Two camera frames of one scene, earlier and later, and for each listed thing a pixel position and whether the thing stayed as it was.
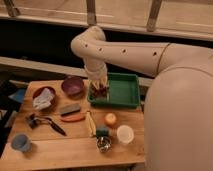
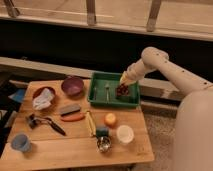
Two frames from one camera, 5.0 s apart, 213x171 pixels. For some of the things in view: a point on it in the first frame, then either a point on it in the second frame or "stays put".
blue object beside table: x=19 y=95 stays put
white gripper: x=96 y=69 to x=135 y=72
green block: x=102 y=131 stays put
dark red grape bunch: x=99 y=92 to x=122 y=90
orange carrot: x=73 y=118 stays put
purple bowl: x=73 y=86 stays put
